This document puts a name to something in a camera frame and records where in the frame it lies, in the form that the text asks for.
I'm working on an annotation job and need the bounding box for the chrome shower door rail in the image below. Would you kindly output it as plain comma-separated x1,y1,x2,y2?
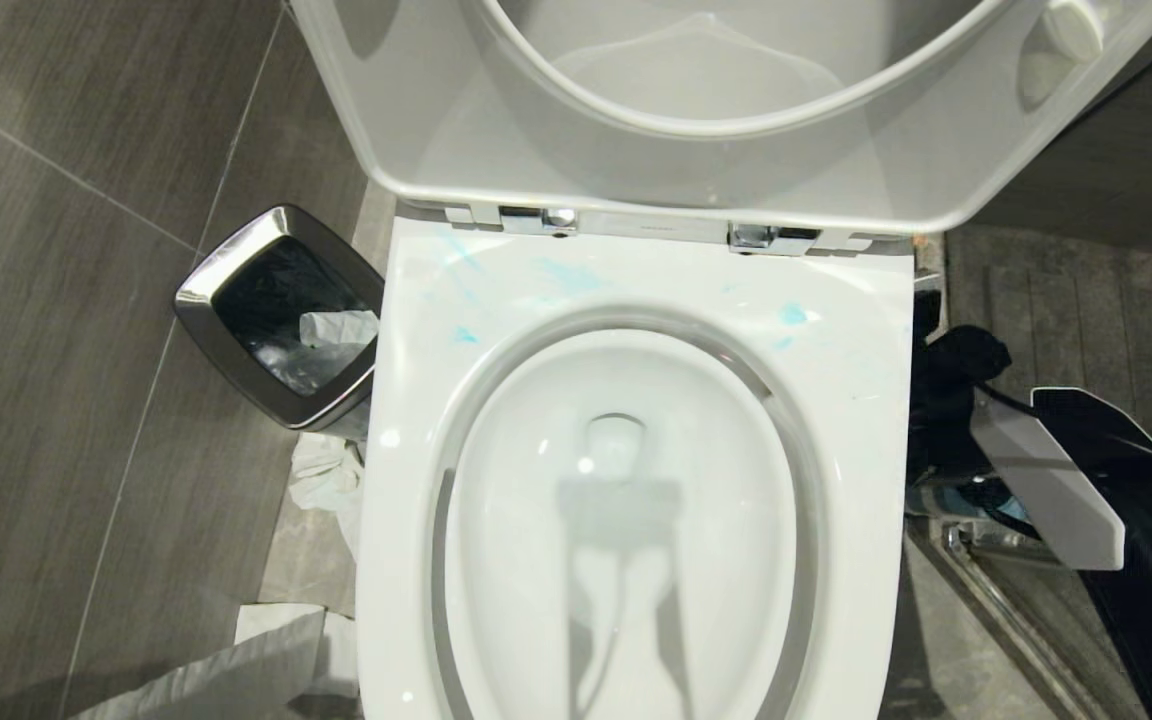
942,524,1097,720

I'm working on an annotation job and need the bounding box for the white toilet bowl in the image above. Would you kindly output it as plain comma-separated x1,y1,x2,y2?
355,214,918,720

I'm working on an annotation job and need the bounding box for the blue cleaner bottle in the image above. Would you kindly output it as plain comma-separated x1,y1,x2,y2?
903,478,1037,525

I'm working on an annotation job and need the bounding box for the chrome toilet seat hinge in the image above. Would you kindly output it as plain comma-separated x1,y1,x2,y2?
499,205,579,238
729,224,824,257

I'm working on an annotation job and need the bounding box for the black bin liner bag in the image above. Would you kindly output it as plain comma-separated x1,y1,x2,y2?
212,236,380,397

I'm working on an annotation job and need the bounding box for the white toilet seat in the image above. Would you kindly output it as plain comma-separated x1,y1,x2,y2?
290,0,1152,237

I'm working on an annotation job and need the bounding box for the chrome square trash bin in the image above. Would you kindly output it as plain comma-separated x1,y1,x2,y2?
173,204,386,432

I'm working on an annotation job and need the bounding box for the white toilet lid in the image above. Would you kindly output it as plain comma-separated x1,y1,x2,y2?
496,0,999,125

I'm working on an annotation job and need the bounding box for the white plastic bag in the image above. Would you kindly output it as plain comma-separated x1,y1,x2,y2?
69,602,363,720

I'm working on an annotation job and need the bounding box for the crumpled white tissue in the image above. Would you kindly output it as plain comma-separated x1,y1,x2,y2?
287,431,368,557

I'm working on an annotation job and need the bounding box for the black cable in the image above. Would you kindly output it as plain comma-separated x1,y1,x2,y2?
976,384,1041,415

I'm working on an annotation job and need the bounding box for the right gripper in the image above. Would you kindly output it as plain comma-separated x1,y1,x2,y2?
909,324,1014,483

